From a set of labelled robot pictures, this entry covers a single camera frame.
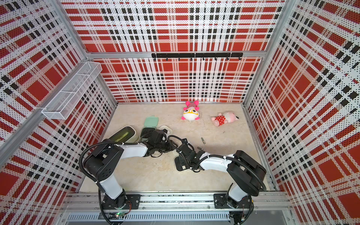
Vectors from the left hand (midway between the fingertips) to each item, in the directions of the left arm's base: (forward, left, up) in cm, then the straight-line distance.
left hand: (178, 146), depth 93 cm
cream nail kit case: (+11, +6, +2) cm, 13 cm away
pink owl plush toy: (+25, -9, +5) cm, 27 cm away
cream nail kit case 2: (-13, -1, -1) cm, 13 cm away
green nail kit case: (+24, +23, -4) cm, 33 cm away
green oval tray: (+6, +37, +3) cm, 38 cm away
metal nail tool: (+5, -18, -3) cm, 19 cm away
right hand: (-7, -5, 0) cm, 9 cm away
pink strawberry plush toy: (+22, -37, +4) cm, 43 cm away
